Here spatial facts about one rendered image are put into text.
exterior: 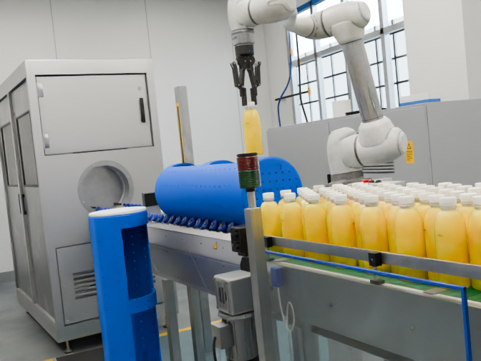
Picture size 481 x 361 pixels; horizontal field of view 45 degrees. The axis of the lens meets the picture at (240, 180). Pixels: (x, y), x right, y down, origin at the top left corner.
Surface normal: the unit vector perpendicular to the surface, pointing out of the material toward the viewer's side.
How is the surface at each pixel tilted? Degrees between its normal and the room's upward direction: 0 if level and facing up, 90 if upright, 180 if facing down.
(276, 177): 90
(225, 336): 90
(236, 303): 90
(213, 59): 90
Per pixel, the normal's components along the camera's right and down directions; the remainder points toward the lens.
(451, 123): 0.41, 0.00
